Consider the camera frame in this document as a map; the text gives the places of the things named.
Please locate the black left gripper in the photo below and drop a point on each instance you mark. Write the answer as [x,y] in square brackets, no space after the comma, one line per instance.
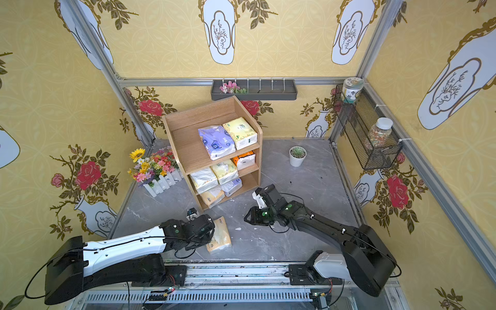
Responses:
[209,223]

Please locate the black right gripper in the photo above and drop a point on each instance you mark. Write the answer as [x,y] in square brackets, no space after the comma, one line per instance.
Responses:
[253,216]

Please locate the orange cream tissue pack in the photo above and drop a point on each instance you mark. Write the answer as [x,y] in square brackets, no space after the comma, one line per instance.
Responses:
[221,239]

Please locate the white floral tissue pack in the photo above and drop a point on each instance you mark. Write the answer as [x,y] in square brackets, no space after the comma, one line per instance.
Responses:
[204,180]

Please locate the yellow green floral tissue pack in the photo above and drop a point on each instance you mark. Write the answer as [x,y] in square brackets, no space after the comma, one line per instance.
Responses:
[242,134]

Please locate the purple Vinda tissue pack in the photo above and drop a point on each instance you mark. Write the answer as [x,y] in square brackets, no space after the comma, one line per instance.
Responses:
[216,141]

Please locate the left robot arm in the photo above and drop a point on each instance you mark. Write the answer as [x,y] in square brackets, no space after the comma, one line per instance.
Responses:
[79,266]

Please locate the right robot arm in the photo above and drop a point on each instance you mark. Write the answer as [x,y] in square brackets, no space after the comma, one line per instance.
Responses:
[368,260]

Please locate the orange tissue pack bottom shelf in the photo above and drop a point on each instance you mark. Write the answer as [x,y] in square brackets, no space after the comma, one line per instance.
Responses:
[213,196]

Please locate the purple tissue pack bottom shelf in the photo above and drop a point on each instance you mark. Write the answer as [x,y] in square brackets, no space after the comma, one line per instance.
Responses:
[230,187]

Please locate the orange white tissue box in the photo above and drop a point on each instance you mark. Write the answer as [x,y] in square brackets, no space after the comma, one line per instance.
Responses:
[245,160]

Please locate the yellow floral middle tissue pack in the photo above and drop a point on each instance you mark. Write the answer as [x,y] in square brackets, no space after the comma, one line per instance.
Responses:
[225,171]

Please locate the wooden shelf unit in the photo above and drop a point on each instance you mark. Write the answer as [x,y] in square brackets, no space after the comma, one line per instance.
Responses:
[190,153]

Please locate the small potted cactus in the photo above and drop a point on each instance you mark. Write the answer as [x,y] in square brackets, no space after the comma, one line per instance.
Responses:
[297,155]

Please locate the artificial flowers white fence planter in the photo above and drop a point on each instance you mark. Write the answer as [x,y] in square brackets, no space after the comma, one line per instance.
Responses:
[157,172]

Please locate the glass jar white lid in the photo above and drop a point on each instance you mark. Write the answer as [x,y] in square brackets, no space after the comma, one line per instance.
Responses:
[379,134]

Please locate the pink flowers in tray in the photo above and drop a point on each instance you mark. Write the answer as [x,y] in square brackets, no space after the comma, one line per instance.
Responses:
[232,88]

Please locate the printed jar on basket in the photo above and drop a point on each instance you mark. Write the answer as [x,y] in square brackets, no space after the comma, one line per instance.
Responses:
[351,89]

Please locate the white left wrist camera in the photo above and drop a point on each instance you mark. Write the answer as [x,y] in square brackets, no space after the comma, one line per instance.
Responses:
[192,214]

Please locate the metal base rail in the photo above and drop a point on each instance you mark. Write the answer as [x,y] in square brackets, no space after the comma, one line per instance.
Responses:
[247,283]

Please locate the black wire wall basket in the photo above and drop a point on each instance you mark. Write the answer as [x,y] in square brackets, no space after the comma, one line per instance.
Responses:
[357,120]

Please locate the grey wall tray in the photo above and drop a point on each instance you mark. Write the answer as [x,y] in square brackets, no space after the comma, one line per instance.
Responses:
[258,89]

